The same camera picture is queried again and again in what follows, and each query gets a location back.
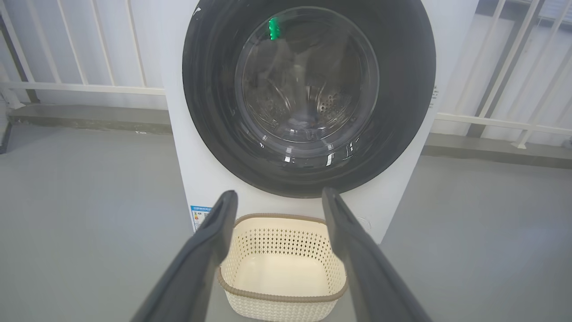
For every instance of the dark grey metal post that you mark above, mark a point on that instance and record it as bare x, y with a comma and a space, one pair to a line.
20, 62

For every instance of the blue energy label sticker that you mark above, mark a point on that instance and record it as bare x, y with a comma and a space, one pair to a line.
199, 217

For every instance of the cream perforated laundry basket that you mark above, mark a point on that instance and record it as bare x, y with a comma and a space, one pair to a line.
277, 277

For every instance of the black round glass washer door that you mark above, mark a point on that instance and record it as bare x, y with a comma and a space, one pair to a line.
214, 112

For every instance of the grey concrete curb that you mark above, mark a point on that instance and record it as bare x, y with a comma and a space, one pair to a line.
89, 117

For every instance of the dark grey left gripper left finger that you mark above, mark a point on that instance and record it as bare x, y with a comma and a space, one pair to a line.
192, 277

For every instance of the white front-load washing machine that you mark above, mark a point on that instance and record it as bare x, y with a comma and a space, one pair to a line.
201, 156

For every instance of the white metal railing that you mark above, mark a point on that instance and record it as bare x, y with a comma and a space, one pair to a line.
491, 121
89, 88

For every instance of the small printed text sticker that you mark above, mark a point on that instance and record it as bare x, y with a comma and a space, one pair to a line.
433, 96

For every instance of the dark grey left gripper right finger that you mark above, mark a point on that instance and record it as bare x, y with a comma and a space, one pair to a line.
371, 286

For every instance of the round white filter cover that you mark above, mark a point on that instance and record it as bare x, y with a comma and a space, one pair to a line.
364, 223

